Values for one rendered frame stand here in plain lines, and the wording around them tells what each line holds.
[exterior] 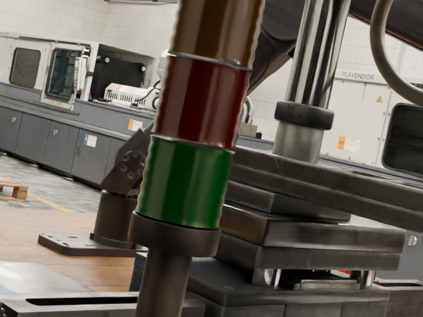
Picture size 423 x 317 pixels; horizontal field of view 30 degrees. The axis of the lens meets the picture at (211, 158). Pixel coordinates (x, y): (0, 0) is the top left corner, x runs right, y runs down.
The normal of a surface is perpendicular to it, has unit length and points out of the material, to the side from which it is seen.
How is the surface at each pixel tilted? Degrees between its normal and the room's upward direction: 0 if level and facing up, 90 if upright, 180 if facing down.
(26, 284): 0
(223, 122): 104
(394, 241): 90
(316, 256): 90
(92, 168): 90
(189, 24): 76
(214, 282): 0
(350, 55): 90
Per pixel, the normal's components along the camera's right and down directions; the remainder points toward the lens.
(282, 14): -0.31, -0.01
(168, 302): 0.36, 0.12
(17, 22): 0.63, 0.18
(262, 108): -0.75, -0.12
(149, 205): -0.69, 0.14
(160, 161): -0.59, -0.33
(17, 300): 0.20, -0.98
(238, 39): 0.46, 0.39
